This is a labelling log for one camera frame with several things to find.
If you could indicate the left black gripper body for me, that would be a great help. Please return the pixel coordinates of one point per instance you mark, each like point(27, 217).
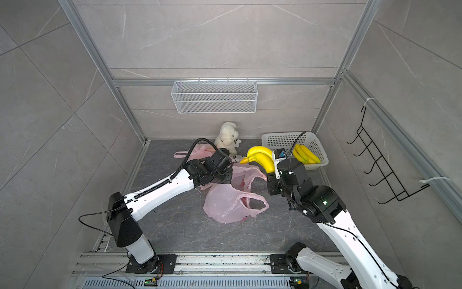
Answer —
point(225, 177)

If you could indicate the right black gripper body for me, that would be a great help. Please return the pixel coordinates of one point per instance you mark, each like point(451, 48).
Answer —
point(274, 185)

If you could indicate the pink plastic bag with print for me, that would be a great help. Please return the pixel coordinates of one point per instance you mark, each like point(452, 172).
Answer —
point(200, 151)

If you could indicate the plain pink plastic bag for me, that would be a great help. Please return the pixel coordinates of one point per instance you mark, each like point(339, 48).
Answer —
point(234, 202)

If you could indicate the yellow-green banana bunch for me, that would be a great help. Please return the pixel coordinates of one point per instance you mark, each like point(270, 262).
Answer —
point(304, 155)
point(262, 156)

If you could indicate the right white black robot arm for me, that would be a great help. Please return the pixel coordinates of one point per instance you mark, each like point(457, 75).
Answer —
point(320, 203)

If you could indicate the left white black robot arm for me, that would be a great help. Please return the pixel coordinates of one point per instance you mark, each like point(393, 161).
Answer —
point(124, 212)

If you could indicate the white plush toy dog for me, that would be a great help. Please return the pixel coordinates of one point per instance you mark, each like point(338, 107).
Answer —
point(228, 138)

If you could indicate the white plastic basket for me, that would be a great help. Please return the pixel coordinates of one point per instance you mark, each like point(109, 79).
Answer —
point(285, 140)

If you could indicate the black wire hook rack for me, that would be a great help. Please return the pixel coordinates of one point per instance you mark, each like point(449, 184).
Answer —
point(381, 165)

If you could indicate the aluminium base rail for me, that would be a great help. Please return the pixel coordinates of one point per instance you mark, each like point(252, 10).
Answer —
point(210, 270)

